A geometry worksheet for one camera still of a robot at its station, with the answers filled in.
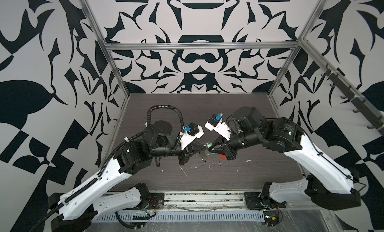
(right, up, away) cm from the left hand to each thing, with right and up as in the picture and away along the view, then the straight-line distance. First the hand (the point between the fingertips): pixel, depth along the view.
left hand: (206, 145), depth 55 cm
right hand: (+1, -1, -1) cm, 2 cm away
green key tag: (+1, 0, -1) cm, 1 cm away
